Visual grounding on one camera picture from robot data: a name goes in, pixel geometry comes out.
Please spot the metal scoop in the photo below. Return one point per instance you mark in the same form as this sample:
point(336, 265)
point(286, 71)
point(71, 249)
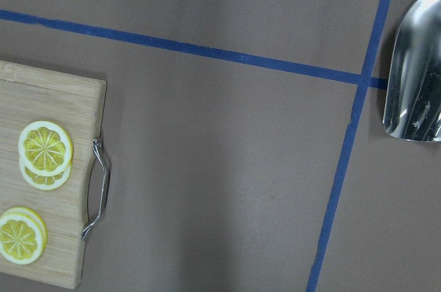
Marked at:
point(412, 104)

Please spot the single lemon slice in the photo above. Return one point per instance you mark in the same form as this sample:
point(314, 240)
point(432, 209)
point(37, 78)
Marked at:
point(24, 235)

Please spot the bamboo cutting board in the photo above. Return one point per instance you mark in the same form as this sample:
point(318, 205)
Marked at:
point(75, 103)

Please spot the lower stacked lemon slice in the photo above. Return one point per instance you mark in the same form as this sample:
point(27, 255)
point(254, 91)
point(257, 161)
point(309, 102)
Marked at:
point(44, 183)

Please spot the upper lemon slice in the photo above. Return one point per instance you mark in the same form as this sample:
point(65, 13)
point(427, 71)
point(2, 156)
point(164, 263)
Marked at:
point(45, 148)

